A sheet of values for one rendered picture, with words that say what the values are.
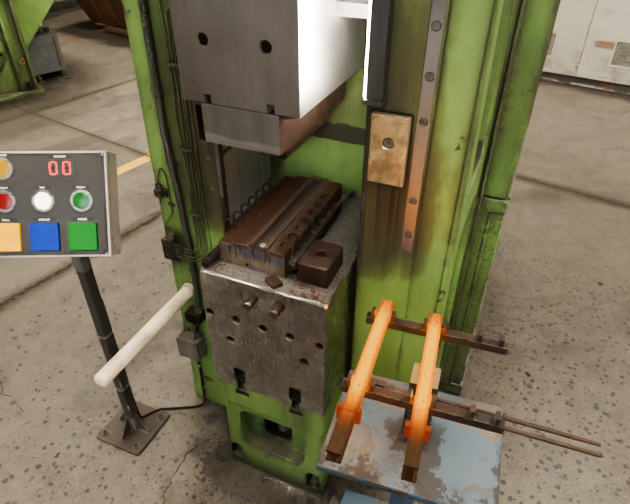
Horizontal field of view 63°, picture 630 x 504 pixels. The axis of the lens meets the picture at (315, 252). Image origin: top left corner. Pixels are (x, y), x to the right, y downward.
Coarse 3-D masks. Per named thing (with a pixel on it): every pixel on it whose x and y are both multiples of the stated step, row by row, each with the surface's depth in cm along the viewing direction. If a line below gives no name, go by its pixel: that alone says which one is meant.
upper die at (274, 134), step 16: (336, 96) 141; (208, 112) 119; (224, 112) 117; (240, 112) 115; (256, 112) 113; (272, 112) 113; (320, 112) 133; (208, 128) 121; (224, 128) 119; (240, 128) 117; (256, 128) 116; (272, 128) 114; (288, 128) 118; (304, 128) 126; (224, 144) 122; (240, 144) 120; (256, 144) 118; (272, 144) 116; (288, 144) 120
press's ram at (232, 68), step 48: (192, 0) 105; (240, 0) 101; (288, 0) 97; (336, 0) 113; (192, 48) 111; (240, 48) 107; (288, 48) 102; (336, 48) 120; (192, 96) 118; (240, 96) 113; (288, 96) 108
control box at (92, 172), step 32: (32, 160) 135; (64, 160) 135; (96, 160) 135; (0, 192) 135; (32, 192) 136; (64, 192) 136; (96, 192) 136; (64, 224) 137; (0, 256) 137; (32, 256) 138; (64, 256) 138; (96, 256) 138
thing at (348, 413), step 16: (384, 304) 120; (384, 320) 116; (368, 336) 112; (368, 352) 108; (368, 368) 104; (352, 384) 101; (352, 400) 98; (336, 416) 98; (352, 416) 95; (336, 432) 92; (336, 448) 89
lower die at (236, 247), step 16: (288, 176) 171; (272, 192) 162; (288, 192) 160; (320, 192) 160; (336, 192) 162; (256, 208) 154; (272, 208) 153; (304, 208) 153; (320, 208) 152; (240, 224) 147; (256, 224) 146; (288, 224) 144; (304, 224) 145; (224, 240) 141; (240, 240) 139; (272, 240) 137; (288, 240) 139; (304, 240) 145; (224, 256) 143; (240, 256) 140; (256, 256) 138; (272, 256) 135; (288, 256) 136; (272, 272) 139; (288, 272) 139
